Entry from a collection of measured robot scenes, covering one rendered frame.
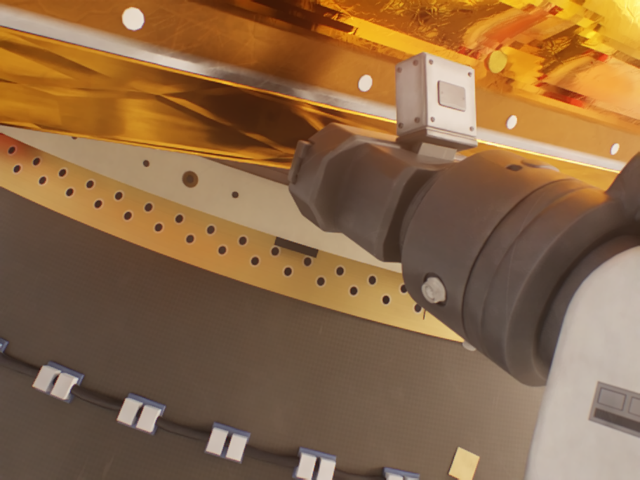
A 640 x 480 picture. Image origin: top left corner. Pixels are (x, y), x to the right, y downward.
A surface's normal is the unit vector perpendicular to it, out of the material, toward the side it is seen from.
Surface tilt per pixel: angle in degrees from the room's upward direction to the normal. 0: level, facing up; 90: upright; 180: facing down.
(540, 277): 80
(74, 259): 62
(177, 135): 90
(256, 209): 90
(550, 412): 72
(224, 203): 90
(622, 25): 95
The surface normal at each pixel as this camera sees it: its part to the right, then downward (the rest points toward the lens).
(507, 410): 0.32, -0.11
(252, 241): 0.04, -0.20
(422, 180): 0.53, 0.41
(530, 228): -0.47, -0.60
